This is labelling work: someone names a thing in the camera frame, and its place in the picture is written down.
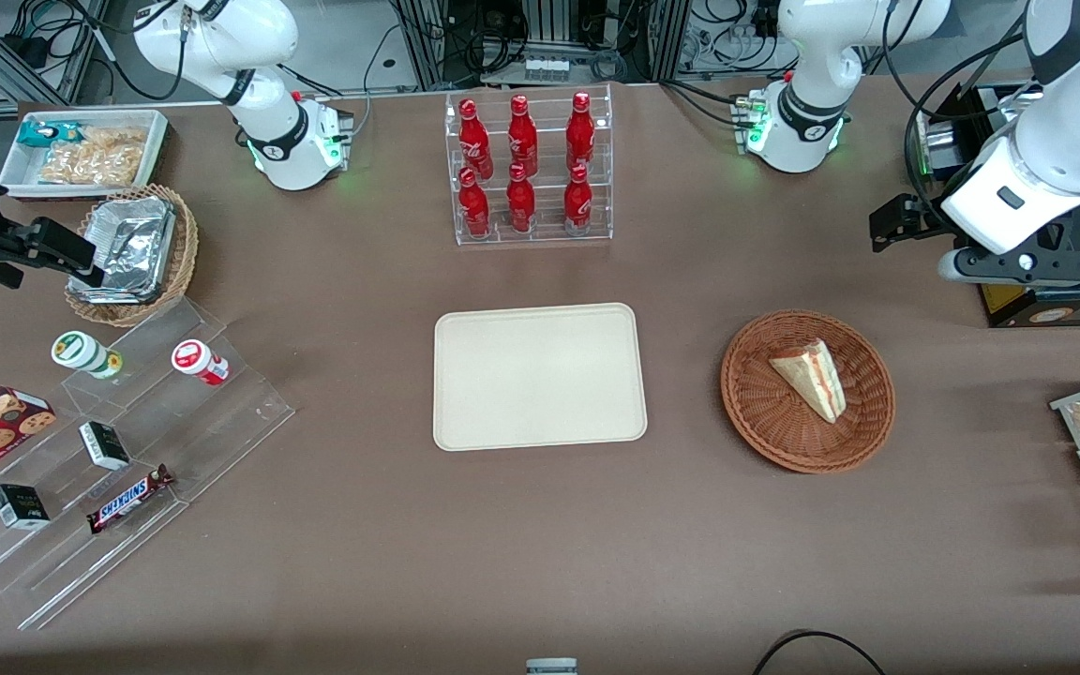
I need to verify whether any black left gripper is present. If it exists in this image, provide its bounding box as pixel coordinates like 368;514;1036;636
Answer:
869;192;955;254

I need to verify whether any triangular sandwich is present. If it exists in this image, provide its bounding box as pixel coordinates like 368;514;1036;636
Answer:
770;338;848;425

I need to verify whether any light wicker basket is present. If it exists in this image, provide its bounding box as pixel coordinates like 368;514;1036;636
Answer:
64;183;200;328

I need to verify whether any brown round wicker basket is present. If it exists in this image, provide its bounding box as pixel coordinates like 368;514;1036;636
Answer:
720;309;896;473

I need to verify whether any beige rectangular tray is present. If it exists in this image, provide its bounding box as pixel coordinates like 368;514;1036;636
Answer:
433;302;649;453

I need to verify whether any aluminium foil container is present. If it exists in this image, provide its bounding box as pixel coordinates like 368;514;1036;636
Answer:
67;195;176;304

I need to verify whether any green lid white jar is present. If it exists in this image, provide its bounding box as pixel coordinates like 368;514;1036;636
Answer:
51;331;125;381

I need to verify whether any white rectangular snack bin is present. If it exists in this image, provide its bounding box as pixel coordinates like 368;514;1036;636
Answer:
0;109;172;201

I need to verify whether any clear bag of chips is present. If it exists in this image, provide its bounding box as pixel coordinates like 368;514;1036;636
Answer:
37;127;148;187

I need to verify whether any teal snack packet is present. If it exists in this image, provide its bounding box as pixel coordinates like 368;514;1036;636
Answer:
17;120;83;149

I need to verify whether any red lid white jar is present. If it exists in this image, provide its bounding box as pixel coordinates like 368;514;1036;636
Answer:
172;339;231;387

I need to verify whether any black food warmer appliance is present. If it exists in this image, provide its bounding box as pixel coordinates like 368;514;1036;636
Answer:
906;82;1080;329

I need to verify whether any small black box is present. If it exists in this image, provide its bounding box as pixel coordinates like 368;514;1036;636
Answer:
0;484;52;532
79;421;132;472

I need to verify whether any clear acrylic stepped shelf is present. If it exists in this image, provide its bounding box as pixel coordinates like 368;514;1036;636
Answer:
0;296;296;631

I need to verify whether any snickers chocolate bar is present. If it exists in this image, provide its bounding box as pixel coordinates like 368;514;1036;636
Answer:
86;463;175;535

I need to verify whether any red cola bottle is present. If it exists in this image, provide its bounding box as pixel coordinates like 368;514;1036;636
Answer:
506;163;537;233
507;95;539;179
563;165;593;235
565;92;596;175
458;98;494;181
458;168;492;238

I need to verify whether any clear acrylic bottle rack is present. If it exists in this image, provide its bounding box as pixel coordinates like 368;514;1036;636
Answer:
445;83;614;247

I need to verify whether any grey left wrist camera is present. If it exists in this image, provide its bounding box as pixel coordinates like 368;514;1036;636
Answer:
937;246;1080;286

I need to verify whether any black cable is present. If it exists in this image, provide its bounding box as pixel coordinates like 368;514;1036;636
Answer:
751;629;888;675

